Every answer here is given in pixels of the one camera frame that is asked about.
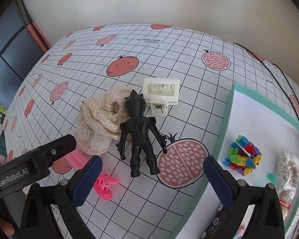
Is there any white hair claw clip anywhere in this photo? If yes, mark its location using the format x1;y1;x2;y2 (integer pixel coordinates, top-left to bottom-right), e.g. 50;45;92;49
143;77;180;116

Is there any black toy figure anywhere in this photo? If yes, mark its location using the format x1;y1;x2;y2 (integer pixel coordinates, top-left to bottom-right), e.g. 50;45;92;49
116;89;169;178

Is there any pink post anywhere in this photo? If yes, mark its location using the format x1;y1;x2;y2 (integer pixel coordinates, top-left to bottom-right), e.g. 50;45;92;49
25;22;52;53

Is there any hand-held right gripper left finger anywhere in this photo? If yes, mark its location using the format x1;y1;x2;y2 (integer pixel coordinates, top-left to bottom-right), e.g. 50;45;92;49
19;155;103;239

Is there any black cable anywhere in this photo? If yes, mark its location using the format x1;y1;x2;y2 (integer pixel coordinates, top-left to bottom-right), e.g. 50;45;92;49
234;42;299;125

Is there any bag of white beads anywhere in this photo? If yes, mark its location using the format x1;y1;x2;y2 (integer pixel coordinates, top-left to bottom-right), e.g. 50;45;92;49
274;146;299;201

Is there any dark glass window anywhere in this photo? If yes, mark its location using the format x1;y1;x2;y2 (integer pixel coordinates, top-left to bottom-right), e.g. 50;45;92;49
0;0;48;80

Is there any hot pink hair clip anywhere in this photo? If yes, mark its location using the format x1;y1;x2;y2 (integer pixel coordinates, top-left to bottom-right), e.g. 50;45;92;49
94;173;122;202

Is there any red snack packet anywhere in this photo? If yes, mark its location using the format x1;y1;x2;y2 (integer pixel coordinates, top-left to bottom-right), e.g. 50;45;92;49
278;198;292;210

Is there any pomegranate print tablecloth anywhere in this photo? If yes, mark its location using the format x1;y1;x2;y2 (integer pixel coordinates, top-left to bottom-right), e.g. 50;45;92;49
0;23;299;239

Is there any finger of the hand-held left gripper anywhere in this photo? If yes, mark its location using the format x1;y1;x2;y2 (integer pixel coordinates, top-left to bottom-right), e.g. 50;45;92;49
36;134;77;166

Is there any cream lace scrunchie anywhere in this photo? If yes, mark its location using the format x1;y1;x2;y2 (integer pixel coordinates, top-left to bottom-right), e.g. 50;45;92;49
73;86;135;155

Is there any teal cardboard box tray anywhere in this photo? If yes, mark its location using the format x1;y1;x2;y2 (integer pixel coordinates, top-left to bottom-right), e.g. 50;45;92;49
173;83;299;239

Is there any bundle of colourful clips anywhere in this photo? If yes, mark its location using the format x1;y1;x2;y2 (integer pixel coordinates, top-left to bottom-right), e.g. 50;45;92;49
223;134;263;177

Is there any black flat device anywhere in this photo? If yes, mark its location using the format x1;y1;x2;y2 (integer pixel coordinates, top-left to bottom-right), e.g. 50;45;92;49
198;203;230;239

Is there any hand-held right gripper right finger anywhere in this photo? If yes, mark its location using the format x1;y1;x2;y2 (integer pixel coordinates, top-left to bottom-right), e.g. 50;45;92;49
204;156;289;239

